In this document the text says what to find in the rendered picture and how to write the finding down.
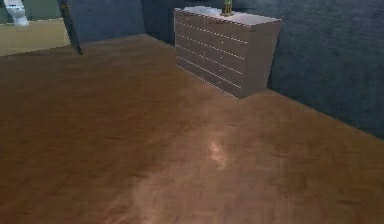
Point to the brown chest of drawers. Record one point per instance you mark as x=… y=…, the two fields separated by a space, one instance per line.
x=213 y=50

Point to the green and gold statuette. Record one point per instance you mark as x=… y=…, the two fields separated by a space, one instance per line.
x=227 y=7

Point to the white toilet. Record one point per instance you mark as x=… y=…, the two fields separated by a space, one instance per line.
x=16 y=11

